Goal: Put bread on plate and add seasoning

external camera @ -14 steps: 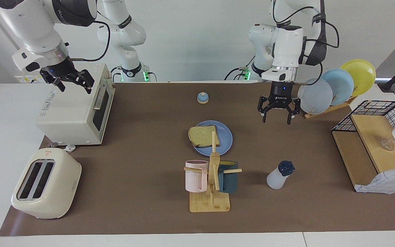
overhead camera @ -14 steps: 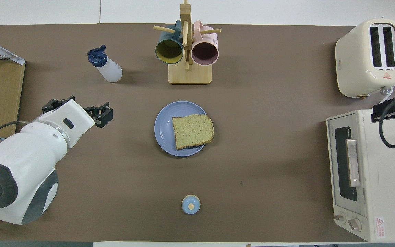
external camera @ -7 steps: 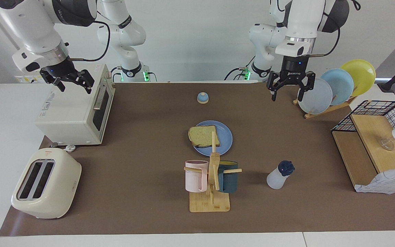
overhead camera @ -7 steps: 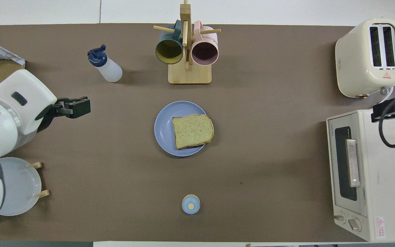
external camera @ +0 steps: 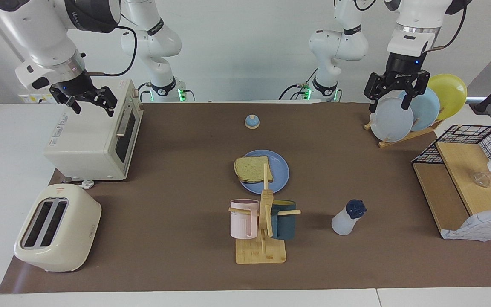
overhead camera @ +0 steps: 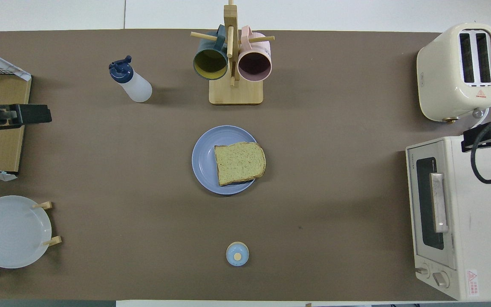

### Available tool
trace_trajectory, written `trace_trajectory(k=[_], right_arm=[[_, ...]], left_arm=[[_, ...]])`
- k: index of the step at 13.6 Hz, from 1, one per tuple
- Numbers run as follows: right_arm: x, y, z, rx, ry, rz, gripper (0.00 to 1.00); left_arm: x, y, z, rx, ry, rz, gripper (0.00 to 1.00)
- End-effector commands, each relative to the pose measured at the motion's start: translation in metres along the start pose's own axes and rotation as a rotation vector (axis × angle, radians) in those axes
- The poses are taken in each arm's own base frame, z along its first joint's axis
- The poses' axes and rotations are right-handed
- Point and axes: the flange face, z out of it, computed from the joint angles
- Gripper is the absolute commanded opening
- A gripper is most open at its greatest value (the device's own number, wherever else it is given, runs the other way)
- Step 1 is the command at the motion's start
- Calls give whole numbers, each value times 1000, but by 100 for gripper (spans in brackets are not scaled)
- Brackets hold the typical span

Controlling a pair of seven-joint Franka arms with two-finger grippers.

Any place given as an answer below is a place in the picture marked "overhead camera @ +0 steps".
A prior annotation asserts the slice of toast bread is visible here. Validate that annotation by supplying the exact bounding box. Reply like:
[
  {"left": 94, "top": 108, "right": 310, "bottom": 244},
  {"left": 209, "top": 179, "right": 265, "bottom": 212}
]
[{"left": 214, "top": 142, "right": 266, "bottom": 186}]

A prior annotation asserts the cream two-slot toaster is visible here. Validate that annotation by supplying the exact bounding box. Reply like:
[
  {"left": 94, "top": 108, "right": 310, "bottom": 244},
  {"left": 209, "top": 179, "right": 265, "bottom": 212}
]
[{"left": 416, "top": 23, "right": 491, "bottom": 124}]

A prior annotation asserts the white toaster oven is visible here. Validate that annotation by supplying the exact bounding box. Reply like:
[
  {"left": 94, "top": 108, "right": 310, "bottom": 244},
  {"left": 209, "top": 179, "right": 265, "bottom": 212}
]
[{"left": 405, "top": 134, "right": 491, "bottom": 301}]

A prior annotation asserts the wooden mug tree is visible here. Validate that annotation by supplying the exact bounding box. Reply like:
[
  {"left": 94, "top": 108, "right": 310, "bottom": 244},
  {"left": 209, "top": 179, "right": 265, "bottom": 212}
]
[{"left": 191, "top": 0, "right": 275, "bottom": 105}]

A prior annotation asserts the periwinkle blue dinner plate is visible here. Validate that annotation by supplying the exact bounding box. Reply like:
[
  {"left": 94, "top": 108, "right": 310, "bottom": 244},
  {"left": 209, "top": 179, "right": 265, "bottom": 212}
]
[{"left": 191, "top": 125, "right": 259, "bottom": 196}]

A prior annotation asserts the dark teal mug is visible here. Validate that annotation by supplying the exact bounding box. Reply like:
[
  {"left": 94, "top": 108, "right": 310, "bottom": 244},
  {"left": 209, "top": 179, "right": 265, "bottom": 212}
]
[{"left": 193, "top": 24, "right": 229, "bottom": 81}]

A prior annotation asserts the white power cord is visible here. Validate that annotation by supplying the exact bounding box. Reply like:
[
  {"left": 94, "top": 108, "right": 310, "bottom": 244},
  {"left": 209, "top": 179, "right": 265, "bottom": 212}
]
[{"left": 463, "top": 107, "right": 490, "bottom": 137}]

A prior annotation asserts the wooden plate rack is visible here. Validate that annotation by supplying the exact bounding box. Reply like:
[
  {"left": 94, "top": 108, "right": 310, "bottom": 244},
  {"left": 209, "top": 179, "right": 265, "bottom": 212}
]
[{"left": 0, "top": 201, "right": 62, "bottom": 268}]

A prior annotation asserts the brown table mat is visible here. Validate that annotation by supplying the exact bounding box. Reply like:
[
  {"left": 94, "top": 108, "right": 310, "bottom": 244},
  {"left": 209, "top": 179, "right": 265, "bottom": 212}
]
[{"left": 0, "top": 29, "right": 491, "bottom": 301}]

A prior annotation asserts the wooden two-tier shelf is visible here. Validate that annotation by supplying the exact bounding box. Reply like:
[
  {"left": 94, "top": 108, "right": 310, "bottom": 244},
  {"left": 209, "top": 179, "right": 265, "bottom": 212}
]
[{"left": 0, "top": 55, "right": 32, "bottom": 173}]

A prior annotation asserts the pink ribbed mug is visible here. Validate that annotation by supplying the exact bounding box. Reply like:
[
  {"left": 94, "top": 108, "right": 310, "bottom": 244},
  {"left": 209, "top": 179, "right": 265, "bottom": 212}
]
[{"left": 237, "top": 26, "right": 272, "bottom": 82}]

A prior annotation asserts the wooden box crate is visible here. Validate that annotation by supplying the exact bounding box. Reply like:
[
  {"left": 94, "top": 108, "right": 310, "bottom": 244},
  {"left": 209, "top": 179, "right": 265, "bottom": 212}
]
[{"left": 0, "top": 45, "right": 32, "bottom": 182}]

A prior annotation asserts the pale grey plate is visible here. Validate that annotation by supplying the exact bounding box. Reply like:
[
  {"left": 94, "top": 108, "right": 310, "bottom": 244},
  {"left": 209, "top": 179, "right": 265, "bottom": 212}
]
[{"left": 0, "top": 195, "right": 52, "bottom": 269}]

